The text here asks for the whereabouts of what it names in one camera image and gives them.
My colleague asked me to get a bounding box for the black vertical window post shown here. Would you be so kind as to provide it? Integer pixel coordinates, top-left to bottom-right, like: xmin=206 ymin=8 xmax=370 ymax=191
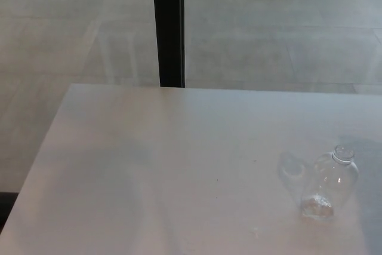
xmin=151 ymin=0 xmax=186 ymax=88

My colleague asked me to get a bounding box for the clear plastic spray bottle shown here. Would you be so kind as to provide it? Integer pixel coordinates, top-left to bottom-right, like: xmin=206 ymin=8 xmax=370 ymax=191
xmin=300 ymin=144 xmax=360 ymax=221

